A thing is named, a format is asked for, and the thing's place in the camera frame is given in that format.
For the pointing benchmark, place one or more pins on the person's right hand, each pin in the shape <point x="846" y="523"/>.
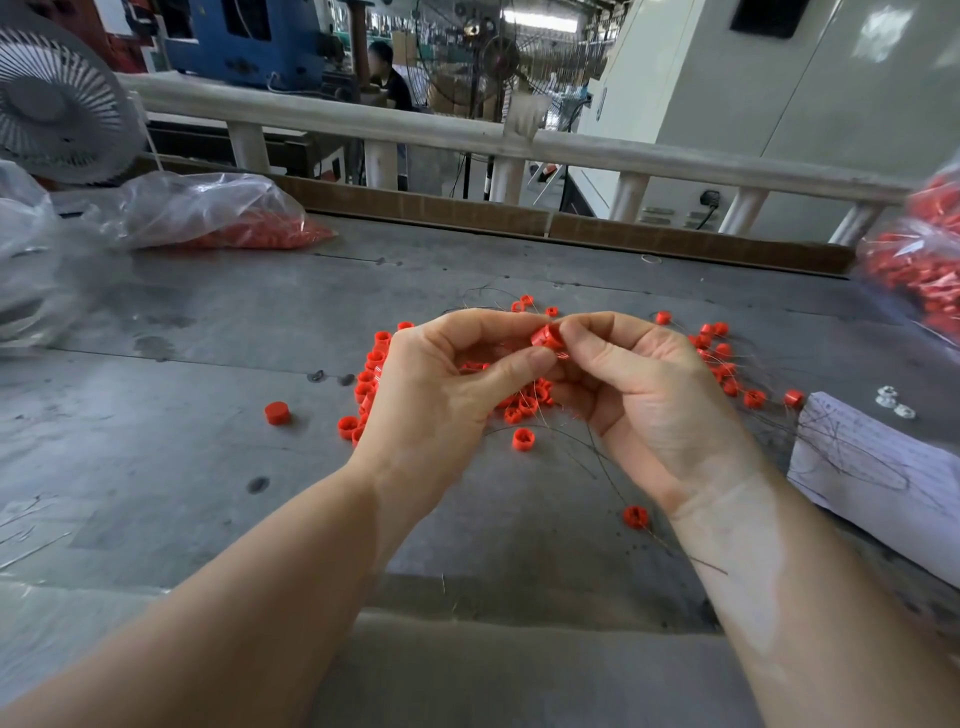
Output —
<point x="660" y="413"/>

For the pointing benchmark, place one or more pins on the person's left hand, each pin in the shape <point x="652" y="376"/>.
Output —
<point x="428" y="420"/>

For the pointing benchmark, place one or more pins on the pile of red plastic rings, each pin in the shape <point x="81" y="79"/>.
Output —
<point x="518" y="402"/>

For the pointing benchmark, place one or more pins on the person's right forearm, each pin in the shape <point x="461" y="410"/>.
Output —
<point x="833" y="600"/>

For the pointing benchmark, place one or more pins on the person's left forearm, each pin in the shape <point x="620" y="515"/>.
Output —
<point x="195" y="623"/>

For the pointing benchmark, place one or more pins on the brown wooden board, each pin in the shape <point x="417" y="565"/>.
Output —
<point x="465" y="210"/>

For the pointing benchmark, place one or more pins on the small clear plastic piece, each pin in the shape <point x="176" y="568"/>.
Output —
<point x="905" y="411"/>
<point x="887" y="396"/>

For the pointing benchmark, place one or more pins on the white paper sheet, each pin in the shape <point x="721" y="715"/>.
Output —
<point x="885" y="488"/>

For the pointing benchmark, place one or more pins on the white metal railing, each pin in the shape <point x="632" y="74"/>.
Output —
<point x="387" y="123"/>

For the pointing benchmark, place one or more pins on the large clear bag red pieces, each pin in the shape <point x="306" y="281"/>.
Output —
<point x="923" y="255"/>

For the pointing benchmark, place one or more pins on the clear bag with red pieces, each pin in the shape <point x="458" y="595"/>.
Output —
<point x="203" y="210"/>

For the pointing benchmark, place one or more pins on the large grey machine cabinet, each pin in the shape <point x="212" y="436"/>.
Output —
<point x="867" y="93"/>

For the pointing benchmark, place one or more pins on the blue industrial machine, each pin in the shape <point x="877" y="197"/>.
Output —
<point x="270" y="42"/>

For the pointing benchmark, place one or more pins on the crumpled clear plastic bag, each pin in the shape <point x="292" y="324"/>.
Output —
<point x="23" y="267"/>

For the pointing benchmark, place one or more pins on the white desk fan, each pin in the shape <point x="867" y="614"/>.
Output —
<point x="60" y="102"/>

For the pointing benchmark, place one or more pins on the red industrial machine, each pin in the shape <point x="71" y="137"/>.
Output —
<point x="53" y="15"/>

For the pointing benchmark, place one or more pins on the black pedestal fan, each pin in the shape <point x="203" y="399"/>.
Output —
<point x="500" y="60"/>

